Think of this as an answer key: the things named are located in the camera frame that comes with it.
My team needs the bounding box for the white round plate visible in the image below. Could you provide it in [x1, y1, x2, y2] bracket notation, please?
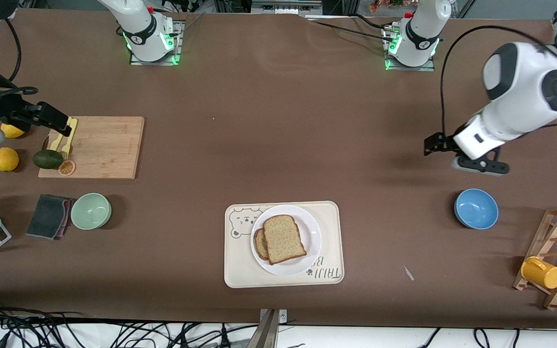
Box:
[250, 204, 322, 276]

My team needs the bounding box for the plain brown bread slice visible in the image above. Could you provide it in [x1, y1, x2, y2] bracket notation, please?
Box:
[263, 215, 308, 265]

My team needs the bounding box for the yellow plastic knife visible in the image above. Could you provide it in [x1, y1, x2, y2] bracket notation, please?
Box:
[49, 117, 72, 151]

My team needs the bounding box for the oval yellow lemon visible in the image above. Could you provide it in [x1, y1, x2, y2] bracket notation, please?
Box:
[1, 123, 30, 139]

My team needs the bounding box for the yellow plastic fork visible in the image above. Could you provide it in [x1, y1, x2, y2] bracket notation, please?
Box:
[62, 118, 78, 160]

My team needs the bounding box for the dark green avocado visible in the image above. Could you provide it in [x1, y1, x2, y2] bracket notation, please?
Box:
[32, 150, 64, 170]

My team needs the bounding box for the round yellow orange fruit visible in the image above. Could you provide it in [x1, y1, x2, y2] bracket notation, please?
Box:
[0, 147, 20, 172]

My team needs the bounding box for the wooden cutting board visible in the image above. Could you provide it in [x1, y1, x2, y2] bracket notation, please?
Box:
[38, 116, 145, 180]

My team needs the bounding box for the blue bowl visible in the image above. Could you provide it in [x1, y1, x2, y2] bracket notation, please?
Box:
[454, 188, 499, 230]

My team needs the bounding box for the dark grey cloth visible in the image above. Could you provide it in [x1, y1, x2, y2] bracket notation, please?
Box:
[26, 194, 69, 240]

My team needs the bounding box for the pale green bowl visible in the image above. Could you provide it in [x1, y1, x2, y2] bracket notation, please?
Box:
[70, 193, 112, 231]

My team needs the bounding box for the wooden peg drying rack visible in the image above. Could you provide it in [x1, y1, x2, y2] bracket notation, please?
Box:
[513, 204, 557, 310]

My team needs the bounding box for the yellow plastic mug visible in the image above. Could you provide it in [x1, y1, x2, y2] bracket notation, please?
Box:
[521, 256, 557, 290]

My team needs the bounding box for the bread slice under egg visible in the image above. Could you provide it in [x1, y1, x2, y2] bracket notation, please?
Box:
[253, 228, 270, 261]

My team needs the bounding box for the cream bear print tray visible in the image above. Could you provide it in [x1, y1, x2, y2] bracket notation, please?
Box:
[224, 201, 345, 289]

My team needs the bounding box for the aluminium beam below table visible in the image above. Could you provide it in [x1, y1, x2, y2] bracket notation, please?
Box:
[248, 309, 279, 348]

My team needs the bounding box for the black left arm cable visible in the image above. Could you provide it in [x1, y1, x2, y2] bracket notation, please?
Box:
[440, 24, 557, 141]

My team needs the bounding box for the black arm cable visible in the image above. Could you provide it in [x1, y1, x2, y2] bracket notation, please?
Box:
[0, 19, 40, 116]
[440, 24, 557, 141]

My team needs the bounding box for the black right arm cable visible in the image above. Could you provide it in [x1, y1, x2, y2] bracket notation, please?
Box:
[0, 19, 40, 116]

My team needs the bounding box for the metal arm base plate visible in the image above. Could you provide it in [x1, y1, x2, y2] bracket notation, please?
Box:
[382, 27, 436, 72]
[129, 19, 185, 66]

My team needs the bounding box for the black cable on table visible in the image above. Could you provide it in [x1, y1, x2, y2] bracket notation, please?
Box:
[308, 14, 395, 44]

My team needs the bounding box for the black floor cable tangle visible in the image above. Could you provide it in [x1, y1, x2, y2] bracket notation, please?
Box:
[0, 297, 260, 348]

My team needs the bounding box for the grey metal frame beam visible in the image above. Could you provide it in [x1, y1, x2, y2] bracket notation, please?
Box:
[252, 0, 322, 15]

